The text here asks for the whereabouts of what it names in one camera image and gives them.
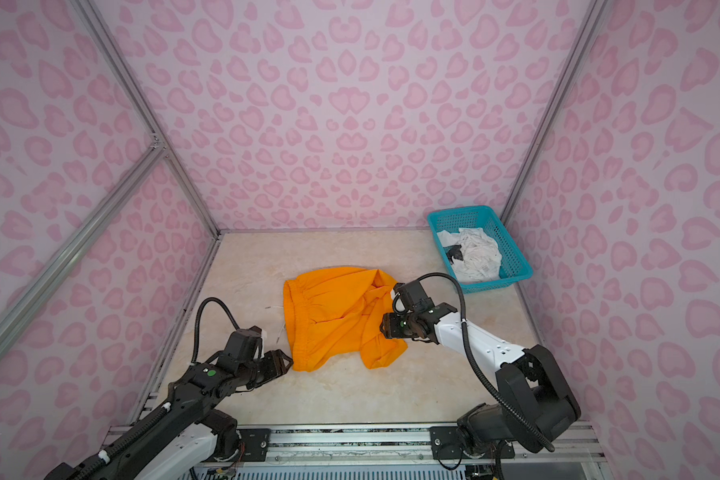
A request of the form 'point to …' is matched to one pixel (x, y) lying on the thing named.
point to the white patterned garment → (481, 254)
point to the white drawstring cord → (281, 332)
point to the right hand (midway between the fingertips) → (388, 325)
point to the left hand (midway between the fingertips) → (288, 360)
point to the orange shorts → (336, 314)
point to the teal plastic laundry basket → (515, 267)
